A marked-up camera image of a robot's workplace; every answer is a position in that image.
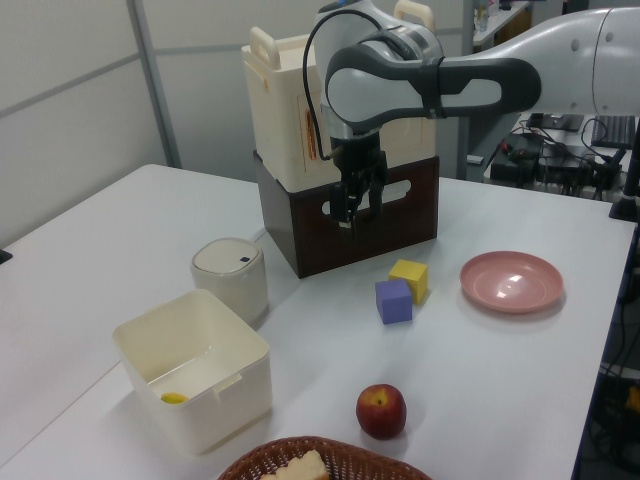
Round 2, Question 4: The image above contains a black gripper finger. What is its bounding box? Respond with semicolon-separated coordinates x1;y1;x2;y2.
368;179;385;218
330;182;359;240

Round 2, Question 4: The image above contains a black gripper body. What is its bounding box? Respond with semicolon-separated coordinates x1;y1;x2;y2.
330;130;389;190

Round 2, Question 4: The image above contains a bread slice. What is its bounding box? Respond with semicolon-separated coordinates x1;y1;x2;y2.
259;449;331;480

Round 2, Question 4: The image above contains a dark brown wooden crate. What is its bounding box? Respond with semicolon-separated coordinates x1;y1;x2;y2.
252;149;442;279

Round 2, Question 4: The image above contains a yellow foam cube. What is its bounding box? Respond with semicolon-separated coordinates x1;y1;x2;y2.
388;258;430;305

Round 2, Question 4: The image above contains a purple foam cube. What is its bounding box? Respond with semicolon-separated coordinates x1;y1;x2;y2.
374;278;414;326

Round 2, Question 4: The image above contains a small white lidded bin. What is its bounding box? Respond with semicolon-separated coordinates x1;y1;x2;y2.
190;237;271;329

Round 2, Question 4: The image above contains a pink plastic plate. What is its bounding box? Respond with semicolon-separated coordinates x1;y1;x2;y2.
459;250;565;315

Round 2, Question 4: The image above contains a red peach fruit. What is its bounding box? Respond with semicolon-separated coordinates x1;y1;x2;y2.
355;383;408;441

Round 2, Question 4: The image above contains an open cream plastic box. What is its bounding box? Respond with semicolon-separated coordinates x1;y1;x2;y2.
112;288;273;456

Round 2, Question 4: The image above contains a brown wicker basket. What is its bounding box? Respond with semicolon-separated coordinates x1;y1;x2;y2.
216;436;434;480

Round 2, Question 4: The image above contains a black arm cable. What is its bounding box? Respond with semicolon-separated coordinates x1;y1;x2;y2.
301;8;382;162

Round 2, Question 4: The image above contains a cream plastic crate with handles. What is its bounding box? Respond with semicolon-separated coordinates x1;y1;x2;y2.
241;0;438;193

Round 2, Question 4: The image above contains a black electronics with cables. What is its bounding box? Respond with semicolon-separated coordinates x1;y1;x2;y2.
488;113;626;201

